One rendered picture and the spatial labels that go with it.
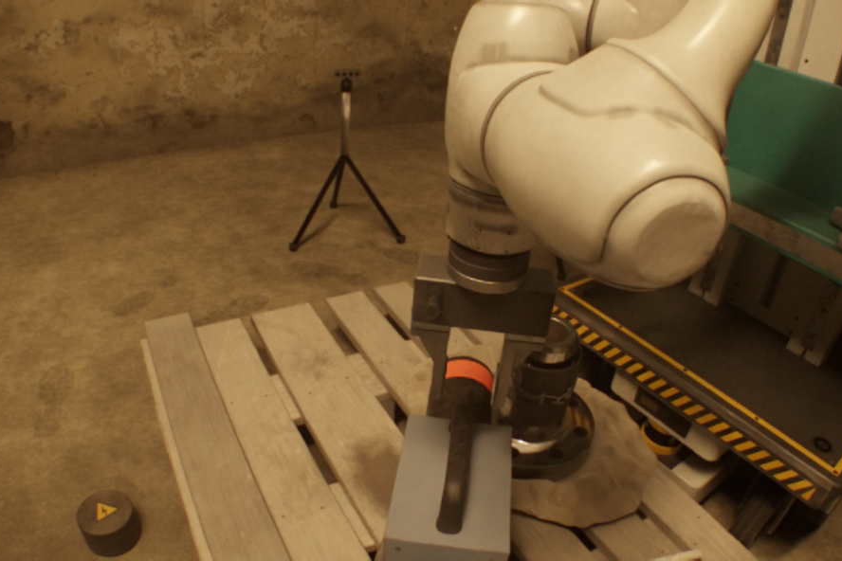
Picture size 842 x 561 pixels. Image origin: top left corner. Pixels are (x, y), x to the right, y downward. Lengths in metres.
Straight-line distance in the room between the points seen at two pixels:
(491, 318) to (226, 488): 0.61
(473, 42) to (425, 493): 0.49
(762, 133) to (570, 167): 0.94
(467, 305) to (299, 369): 0.76
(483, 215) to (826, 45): 0.91
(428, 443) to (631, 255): 0.51
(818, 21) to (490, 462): 0.98
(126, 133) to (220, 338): 1.77
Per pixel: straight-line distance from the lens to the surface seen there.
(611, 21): 0.87
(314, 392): 1.23
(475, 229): 0.51
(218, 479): 1.06
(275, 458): 1.11
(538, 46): 0.46
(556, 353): 0.99
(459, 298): 0.57
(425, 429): 0.80
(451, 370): 0.93
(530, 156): 0.35
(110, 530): 1.16
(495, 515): 0.72
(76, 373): 1.63
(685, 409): 1.13
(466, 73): 0.47
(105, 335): 1.74
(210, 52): 2.98
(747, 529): 1.24
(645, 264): 0.32
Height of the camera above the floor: 0.96
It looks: 31 degrees down
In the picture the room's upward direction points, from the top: 5 degrees clockwise
